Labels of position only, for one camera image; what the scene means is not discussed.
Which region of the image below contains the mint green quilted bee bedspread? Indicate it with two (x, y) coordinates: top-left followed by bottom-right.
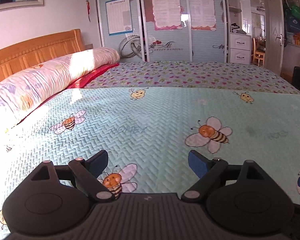
(0, 87), (300, 239)

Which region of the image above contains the rolled pastel floral duvet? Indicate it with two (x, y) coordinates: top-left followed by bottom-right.
(0, 47), (120, 129)

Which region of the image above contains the floral heart-pattern bed sheet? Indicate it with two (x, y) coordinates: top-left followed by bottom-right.
(86, 61), (299, 94)

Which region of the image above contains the white room door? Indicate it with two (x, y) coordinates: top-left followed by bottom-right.
(264, 0), (285, 76)

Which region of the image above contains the wooden chair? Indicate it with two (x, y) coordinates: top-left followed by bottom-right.
(251, 37), (265, 68)

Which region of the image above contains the white drawer cabinet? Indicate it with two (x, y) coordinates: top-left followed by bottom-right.
(229, 33), (252, 64)

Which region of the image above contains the wooden bed headboard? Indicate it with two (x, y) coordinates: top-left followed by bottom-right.
(0, 29), (85, 82)

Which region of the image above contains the sliding-door wardrobe with posters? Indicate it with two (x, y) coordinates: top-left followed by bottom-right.
(97, 0), (229, 63)

